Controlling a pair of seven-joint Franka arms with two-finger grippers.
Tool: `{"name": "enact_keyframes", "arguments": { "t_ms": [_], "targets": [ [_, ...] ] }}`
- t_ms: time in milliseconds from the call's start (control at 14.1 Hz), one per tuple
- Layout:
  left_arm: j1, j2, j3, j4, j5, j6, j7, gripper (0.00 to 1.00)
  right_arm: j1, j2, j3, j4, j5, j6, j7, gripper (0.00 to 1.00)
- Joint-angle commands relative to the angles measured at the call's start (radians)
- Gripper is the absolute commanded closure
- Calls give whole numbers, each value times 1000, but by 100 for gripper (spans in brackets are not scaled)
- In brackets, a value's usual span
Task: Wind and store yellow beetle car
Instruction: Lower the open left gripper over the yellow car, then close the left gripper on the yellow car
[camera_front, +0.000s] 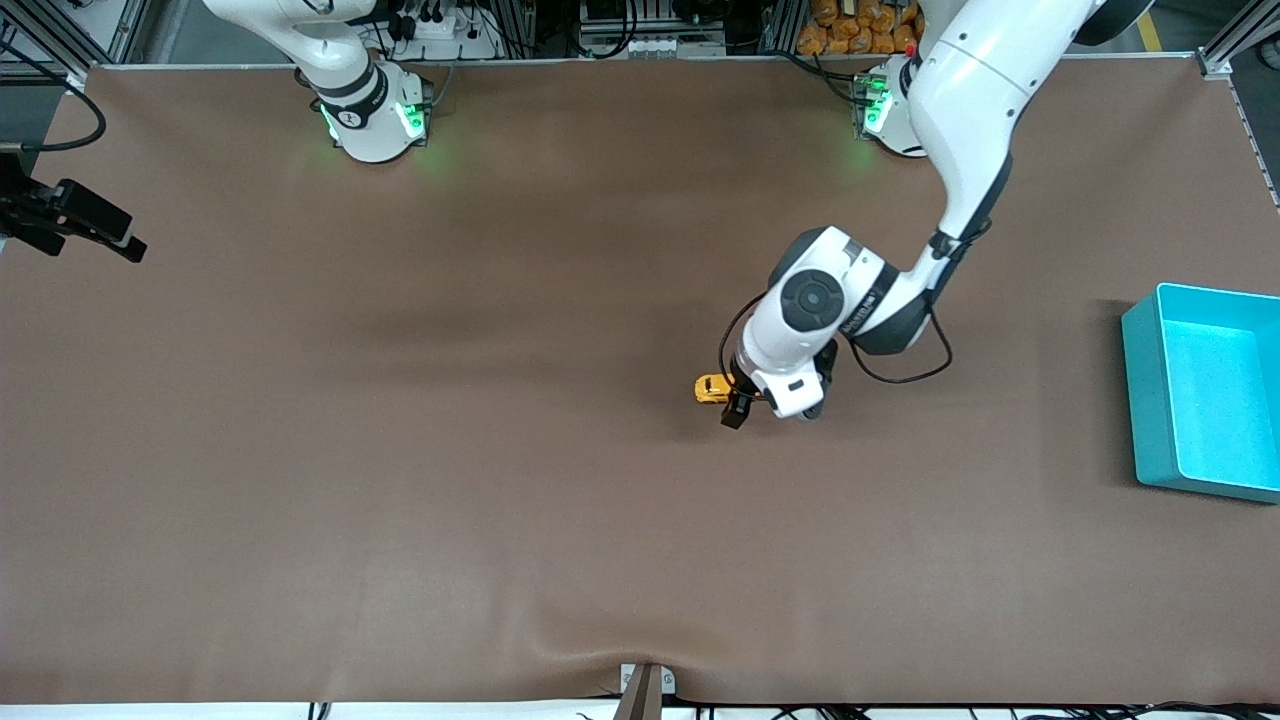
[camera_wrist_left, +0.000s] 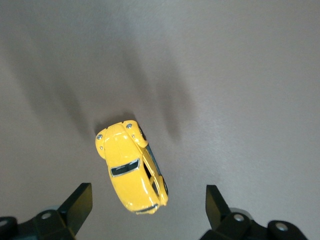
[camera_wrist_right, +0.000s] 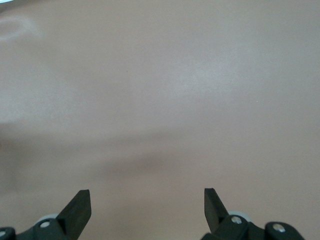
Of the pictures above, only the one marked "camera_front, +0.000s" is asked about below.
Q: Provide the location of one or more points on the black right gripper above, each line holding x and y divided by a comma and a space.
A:
40, 212

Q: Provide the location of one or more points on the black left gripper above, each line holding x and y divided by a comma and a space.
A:
742, 403

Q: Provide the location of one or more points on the yellow beetle toy car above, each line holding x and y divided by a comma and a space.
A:
712, 388

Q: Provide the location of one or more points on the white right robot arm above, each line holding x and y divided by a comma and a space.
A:
375, 110

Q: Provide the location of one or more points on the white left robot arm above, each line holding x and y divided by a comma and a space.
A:
970, 100

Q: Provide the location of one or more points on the brown table mat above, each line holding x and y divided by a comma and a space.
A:
500, 450

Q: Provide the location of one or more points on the white terminal block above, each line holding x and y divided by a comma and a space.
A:
660, 46

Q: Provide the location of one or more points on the white power strip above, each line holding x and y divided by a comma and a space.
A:
440, 30

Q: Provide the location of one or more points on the orange object pile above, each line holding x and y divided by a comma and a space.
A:
850, 30

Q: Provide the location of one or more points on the teal plastic bin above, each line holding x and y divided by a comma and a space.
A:
1150, 400

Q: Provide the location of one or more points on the black electronics box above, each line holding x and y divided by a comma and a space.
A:
610, 10

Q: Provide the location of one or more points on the aluminium frame rail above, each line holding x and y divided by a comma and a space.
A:
1240, 40
60, 35

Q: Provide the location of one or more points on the metal table clamp bracket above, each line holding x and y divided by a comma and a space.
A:
640, 690

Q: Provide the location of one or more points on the aluminium profile post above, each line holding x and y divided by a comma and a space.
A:
520, 25
780, 25

